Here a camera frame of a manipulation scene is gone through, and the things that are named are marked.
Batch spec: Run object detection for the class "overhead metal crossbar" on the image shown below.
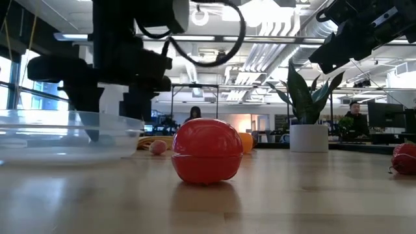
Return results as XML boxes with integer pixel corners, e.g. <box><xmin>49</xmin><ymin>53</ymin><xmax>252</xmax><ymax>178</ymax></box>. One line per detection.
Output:
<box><xmin>53</xmin><ymin>31</ymin><xmax>416</xmax><ymax>46</ymax></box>

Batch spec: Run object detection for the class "black aluminium table frame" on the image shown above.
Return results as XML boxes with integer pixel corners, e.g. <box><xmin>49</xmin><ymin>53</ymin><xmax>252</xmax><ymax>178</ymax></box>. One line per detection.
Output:
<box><xmin>252</xmin><ymin>141</ymin><xmax>396</xmax><ymax>155</ymax></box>

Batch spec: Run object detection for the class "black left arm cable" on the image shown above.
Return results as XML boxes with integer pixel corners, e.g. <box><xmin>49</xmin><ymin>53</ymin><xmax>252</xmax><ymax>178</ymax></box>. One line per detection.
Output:
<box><xmin>135</xmin><ymin>0</ymin><xmax>247</xmax><ymax>68</ymax></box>

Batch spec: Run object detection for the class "orange toy fruit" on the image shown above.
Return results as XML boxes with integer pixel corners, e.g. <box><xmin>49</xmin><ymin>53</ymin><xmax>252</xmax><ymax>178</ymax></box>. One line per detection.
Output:
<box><xmin>238</xmin><ymin>132</ymin><xmax>254</xmax><ymax>155</ymax></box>

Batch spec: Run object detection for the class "small pink toy vegetable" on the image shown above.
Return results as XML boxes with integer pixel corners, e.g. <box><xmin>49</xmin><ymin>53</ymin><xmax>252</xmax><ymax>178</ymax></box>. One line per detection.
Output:
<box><xmin>149</xmin><ymin>139</ymin><xmax>168</xmax><ymax>156</ymax></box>

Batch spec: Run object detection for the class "yellow folded cloth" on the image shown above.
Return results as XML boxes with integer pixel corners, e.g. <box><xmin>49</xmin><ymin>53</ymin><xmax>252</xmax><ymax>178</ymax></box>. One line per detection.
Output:
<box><xmin>136</xmin><ymin>135</ymin><xmax>175</xmax><ymax>151</ymax></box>

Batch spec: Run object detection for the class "red toy tomato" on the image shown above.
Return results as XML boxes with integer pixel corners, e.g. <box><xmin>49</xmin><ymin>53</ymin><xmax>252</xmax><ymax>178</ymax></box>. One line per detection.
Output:
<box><xmin>171</xmin><ymin>118</ymin><xmax>244</xmax><ymax>186</ymax></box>

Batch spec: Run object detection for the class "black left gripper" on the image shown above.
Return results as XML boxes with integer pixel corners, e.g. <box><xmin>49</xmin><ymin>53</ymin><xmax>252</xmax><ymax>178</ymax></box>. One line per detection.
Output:
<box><xmin>27</xmin><ymin>42</ymin><xmax>173</xmax><ymax>143</ymax></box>

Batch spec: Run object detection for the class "silver ceiling ventilation duct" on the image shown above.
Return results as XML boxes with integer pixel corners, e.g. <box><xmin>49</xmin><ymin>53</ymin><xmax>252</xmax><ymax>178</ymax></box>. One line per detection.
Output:
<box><xmin>242</xmin><ymin>14</ymin><xmax>341</xmax><ymax>77</ymax></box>

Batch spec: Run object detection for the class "green plant in white pot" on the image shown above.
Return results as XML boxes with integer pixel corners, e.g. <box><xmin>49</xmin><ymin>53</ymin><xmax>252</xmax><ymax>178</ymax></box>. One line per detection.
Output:
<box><xmin>266</xmin><ymin>60</ymin><xmax>345</xmax><ymax>153</ymax></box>

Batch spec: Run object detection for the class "red toy cherry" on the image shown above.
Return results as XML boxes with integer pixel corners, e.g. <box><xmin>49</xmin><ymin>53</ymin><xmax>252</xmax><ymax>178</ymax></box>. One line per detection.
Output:
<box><xmin>388</xmin><ymin>151</ymin><xmax>416</xmax><ymax>176</ymax></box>

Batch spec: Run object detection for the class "white hanging ring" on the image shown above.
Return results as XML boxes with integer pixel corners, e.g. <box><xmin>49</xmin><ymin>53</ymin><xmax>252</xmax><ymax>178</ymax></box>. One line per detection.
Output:
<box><xmin>190</xmin><ymin>8</ymin><xmax>210</xmax><ymax>27</ymax></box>

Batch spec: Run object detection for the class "black background frame stand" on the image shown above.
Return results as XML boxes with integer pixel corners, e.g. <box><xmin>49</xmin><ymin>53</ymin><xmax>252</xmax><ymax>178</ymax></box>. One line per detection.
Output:
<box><xmin>170</xmin><ymin>83</ymin><xmax>219</xmax><ymax>120</ymax></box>

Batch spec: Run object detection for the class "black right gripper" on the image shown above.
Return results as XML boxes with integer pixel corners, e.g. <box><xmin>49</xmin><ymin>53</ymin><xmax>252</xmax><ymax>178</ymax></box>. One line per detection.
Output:
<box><xmin>308</xmin><ymin>0</ymin><xmax>404</xmax><ymax>75</ymax></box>

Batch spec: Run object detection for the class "black computer monitor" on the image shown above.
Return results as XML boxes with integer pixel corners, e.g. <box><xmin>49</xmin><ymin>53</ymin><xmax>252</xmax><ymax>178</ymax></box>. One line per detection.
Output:
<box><xmin>367</xmin><ymin>102</ymin><xmax>406</xmax><ymax>129</ymax></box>

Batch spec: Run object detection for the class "small background plant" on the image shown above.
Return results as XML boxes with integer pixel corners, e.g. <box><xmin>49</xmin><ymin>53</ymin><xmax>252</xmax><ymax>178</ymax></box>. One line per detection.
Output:
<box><xmin>337</xmin><ymin>116</ymin><xmax>354</xmax><ymax>137</ymax></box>

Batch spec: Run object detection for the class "clear plastic tupperware container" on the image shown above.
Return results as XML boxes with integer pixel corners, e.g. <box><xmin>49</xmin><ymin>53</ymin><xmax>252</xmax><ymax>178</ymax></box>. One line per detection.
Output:
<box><xmin>0</xmin><ymin>109</ymin><xmax>146</xmax><ymax>166</ymax></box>

